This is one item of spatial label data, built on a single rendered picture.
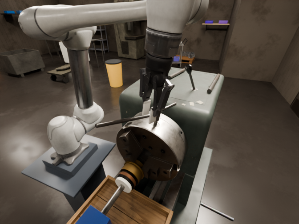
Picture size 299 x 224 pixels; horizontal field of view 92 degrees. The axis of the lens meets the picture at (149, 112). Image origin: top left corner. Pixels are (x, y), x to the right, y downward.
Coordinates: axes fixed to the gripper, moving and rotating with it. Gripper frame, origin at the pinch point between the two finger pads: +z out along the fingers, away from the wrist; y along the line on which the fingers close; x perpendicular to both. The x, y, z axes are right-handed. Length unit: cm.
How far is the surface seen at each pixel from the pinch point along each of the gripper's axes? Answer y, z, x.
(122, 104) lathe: -25.3, 14.3, 5.6
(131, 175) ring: 7.6, 19.4, -11.8
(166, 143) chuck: 9.4, 9.2, 1.8
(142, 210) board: 14.8, 41.0, -9.3
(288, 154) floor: 77, 108, 210
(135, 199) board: 9.6, 41.8, -8.7
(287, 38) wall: -40, -5, 491
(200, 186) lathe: 24, 71, 43
